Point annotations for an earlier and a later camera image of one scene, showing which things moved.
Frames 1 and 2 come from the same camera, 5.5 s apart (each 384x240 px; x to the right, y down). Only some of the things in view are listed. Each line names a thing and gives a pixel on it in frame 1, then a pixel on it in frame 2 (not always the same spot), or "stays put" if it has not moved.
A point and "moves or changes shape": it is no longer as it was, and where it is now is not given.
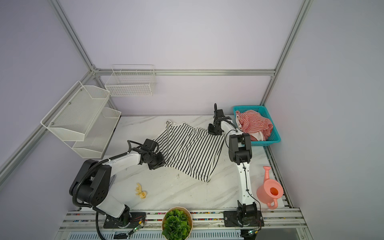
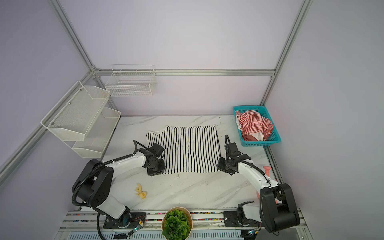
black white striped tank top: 193,151 moves or changes shape
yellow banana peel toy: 142,194 stays put
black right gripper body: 213,130 → 223,164
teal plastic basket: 274,137 stays put
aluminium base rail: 278,224 stays put
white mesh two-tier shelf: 78,117 stays put
